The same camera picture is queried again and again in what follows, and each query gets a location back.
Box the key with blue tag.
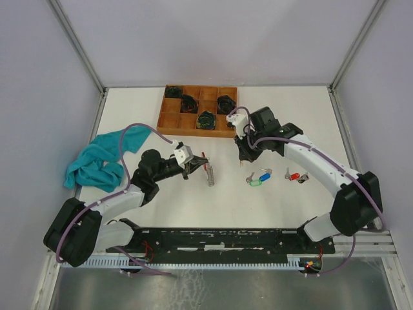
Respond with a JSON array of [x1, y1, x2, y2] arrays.
[[259, 168, 272, 182]]

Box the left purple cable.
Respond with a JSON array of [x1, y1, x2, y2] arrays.
[[56, 123, 178, 277]]

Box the key with red tag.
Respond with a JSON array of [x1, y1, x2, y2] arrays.
[[285, 168, 301, 181]]

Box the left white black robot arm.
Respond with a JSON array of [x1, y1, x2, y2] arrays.
[[43, 146, 209, 267]]

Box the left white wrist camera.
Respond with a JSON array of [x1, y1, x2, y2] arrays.
[[171, 139, 194, 168]]

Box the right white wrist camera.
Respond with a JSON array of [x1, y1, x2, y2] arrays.
[[226, 114, 248, 139]]

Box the key with green tag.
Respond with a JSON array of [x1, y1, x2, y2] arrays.
[[245, 173, 262, 187]]

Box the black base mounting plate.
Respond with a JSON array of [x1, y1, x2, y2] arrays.
[[123, 227, 336, 264]]

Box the key with black tag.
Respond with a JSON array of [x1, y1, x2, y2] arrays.
[[297, 174, 309, 183]]

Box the rolled dark tie right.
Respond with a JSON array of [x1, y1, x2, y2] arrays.
[[217, 95, 236, 115]]

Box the wooden compartment tray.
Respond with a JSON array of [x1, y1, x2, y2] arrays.
[[157, 85, 237, 138]]

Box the purple cable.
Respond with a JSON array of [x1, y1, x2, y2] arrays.
[[56, 123, 178, 277], [227, 106, 388, 276]]

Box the teal cloth towel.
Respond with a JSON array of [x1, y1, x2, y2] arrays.
[[64, 126, 151, 192]]

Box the rolled dark tie centre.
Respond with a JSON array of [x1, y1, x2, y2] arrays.
[[180, 94, 199, 114]]

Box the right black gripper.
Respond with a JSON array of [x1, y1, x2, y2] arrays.
[[234, 127, 267, 163]]

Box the grey slotted cable duct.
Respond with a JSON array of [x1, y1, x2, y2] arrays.
[[79, 254, 305, 271]]

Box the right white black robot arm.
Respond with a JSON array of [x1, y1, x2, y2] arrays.
[[226, 107, 383, 253]]

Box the rolled dark tie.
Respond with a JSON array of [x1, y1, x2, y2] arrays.
[[180, 94, 199, 114], [217, 95, 236, 115], [165, 85, 183, 99]]

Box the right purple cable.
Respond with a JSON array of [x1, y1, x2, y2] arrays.
[[227, 106, 388, 276]]

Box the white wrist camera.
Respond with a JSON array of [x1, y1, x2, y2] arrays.
[[226, 114, 248, 139], [171, 139, 194, 168]]

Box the rolled dark tie top left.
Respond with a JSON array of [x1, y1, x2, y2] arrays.
[[165, 85, 183, 99]]

